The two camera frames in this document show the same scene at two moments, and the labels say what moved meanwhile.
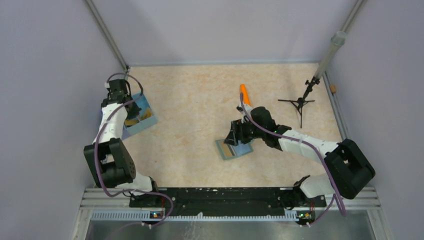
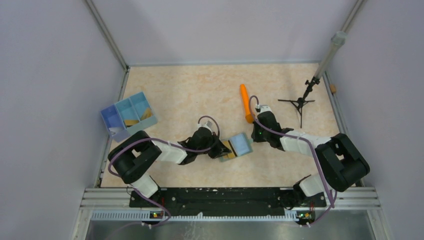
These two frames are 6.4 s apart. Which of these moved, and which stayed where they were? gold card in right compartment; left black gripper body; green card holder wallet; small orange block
Moved: left black gripper body
Stayed: small orange block; gold card in right compartment; green card holder wallet
